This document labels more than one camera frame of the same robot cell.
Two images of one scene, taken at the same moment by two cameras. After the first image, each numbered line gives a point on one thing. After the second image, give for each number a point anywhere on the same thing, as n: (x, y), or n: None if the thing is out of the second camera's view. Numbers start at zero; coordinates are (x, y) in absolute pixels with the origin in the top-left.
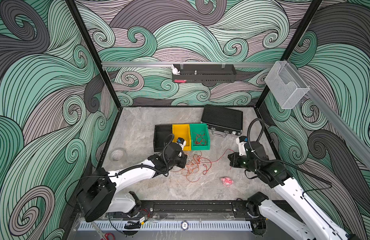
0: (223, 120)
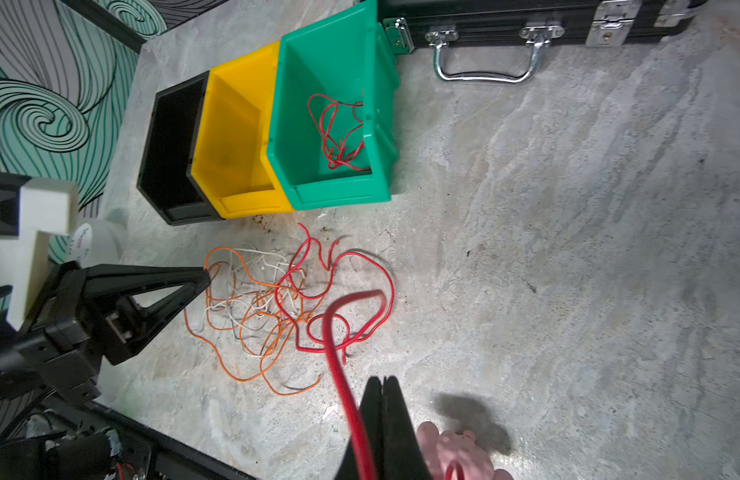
0: (411, 24)
